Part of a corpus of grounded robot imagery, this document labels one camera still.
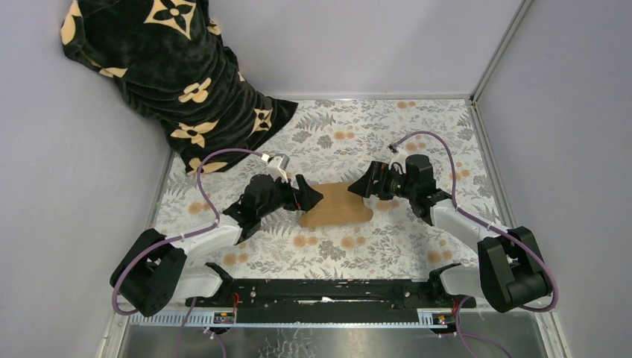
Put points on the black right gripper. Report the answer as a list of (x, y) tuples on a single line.
[(378, 171)]

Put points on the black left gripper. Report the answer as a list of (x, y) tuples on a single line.
[(308, 197)]

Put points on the brown cardboard box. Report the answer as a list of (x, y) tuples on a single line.
[(339, 206)]

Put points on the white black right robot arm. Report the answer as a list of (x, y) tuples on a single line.
[(510, 271)]

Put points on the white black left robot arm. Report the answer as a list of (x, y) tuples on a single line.
[(157, 270)]

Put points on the black floral plush blanket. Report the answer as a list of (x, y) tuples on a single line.
[(170, 64)]

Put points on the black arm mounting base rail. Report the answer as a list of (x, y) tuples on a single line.
[(399, 294)]

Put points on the white slotted cable duct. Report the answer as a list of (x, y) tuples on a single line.
[(326, 316)]

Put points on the aluminium frame post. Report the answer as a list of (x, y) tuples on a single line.
[(506, 39)]

